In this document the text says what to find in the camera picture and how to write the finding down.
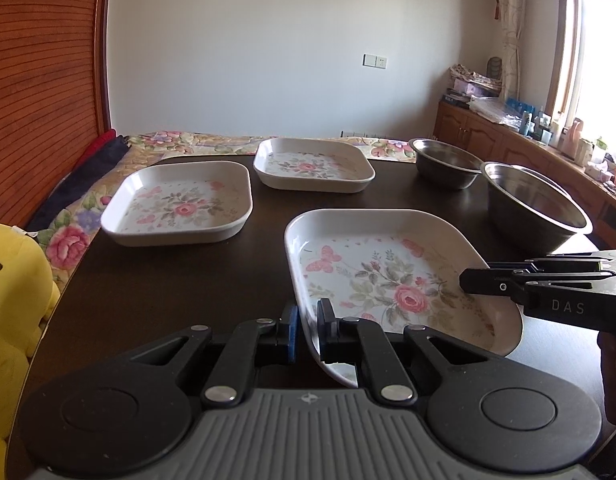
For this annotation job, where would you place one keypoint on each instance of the person's right hand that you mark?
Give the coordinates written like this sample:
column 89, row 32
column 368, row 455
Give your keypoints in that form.
column 607, row 345

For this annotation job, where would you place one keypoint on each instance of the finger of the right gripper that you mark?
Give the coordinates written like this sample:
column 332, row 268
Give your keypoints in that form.
column 525, row 287
column 603, row 261

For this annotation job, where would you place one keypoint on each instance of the patterned curtain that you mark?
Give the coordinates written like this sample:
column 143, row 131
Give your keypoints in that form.
column 512, row 18

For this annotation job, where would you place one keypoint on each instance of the white wall switch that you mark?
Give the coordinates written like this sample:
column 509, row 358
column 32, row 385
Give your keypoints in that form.
column 374, row 61

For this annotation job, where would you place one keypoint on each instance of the floral bed quilt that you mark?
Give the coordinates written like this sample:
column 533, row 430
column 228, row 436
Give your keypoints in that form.
column 65, row 236

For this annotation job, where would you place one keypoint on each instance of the wooden headboard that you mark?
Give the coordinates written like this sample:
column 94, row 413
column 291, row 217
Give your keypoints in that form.
column 53, row 96

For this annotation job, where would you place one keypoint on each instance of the red folded cloth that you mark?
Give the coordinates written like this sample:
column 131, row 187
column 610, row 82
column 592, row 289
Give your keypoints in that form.
column 95, row 146

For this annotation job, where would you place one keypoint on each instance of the yellow plush toy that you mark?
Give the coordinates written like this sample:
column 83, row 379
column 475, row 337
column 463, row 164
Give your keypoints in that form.
column 28, row 294

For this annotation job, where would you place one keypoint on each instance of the small steel bowl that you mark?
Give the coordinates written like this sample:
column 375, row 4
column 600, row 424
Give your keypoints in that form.
column 445, row 164

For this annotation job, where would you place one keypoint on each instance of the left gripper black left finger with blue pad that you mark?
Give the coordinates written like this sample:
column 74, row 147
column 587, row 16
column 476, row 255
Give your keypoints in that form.
column 254, row 343

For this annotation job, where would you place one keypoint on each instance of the stack of books and papers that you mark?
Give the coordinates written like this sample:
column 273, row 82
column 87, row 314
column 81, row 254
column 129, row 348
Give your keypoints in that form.
column 465, row 85

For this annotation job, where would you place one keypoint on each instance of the wooden cabinet row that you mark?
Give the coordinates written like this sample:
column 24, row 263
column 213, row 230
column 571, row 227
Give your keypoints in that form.
column 487, row 141

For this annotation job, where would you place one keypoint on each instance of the dark blue folded cloth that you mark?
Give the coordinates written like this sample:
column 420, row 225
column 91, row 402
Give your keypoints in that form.
column 77, row 183

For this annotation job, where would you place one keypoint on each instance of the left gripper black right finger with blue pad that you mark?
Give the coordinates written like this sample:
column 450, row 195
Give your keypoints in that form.
column 364, row 344

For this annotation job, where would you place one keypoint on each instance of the floral square plate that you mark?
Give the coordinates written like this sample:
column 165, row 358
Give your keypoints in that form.
column 182, row 203
column 312, row 165
column 395, row 267

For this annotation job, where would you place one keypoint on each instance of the large steel bowl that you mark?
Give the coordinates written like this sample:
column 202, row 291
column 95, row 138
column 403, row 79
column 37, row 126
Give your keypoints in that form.
column 530, row 209

